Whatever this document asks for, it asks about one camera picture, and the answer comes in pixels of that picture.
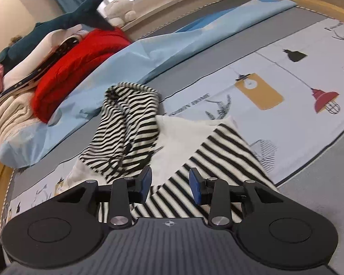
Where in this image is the dark teal shark plush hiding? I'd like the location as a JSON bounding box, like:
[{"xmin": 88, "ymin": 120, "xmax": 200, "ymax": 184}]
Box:
[{"xmin": 0, "ymin": 0, "xmax": 115, "ymax": 63}]

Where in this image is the white teddy bear plush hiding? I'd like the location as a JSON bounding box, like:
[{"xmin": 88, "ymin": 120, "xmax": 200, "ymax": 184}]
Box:
[{"xmin": 104, "ymin": 0, "xmax": 137, "ymax": 27}]

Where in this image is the white window sill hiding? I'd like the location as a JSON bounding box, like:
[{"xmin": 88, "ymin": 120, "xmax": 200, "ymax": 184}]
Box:
[{"xmin": 120, "ymin": 0, "xmax": 242, "ymax": 33}]

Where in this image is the black white striped shirt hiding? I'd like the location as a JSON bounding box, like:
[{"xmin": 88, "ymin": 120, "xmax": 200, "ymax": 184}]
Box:
[{"xmin": 67, "ymin": 82, "xmax": 281, "ymax": 224}]

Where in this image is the white garment with navy band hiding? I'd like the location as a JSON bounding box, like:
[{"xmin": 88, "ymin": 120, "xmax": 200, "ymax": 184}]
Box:
[{"xmin": 0, "ymin": 24, "xmax": 90, "ymax": 113}]

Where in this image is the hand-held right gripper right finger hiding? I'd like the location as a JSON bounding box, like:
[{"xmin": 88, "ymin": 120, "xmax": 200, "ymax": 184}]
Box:
[{"xmin": 189, "ymin": 168, "xmax": 288, "ymax": 230}]

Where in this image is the cream knitted garment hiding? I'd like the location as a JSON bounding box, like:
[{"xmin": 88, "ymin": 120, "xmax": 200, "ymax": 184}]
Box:
[{"xmin": 0, "ymin": 91, "xmax": 38, "ymax": 147}]

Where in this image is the light blue bed sheet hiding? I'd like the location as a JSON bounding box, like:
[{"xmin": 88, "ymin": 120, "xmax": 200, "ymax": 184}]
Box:
[{"xmin": 0, "ymin": 0, "xmax": 297, "ymax": 169}]

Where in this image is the red knitted sweater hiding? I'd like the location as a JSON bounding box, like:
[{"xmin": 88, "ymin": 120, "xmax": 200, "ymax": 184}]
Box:
[{"xmin": 31, "ymin": 28, "xmax": 132, "ymax": 122}]

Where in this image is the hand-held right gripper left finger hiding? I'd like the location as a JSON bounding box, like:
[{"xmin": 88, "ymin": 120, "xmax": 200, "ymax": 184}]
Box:
[{"xmin": 56, "ymin": 166, "xmax": 153, "ymax": 230}]

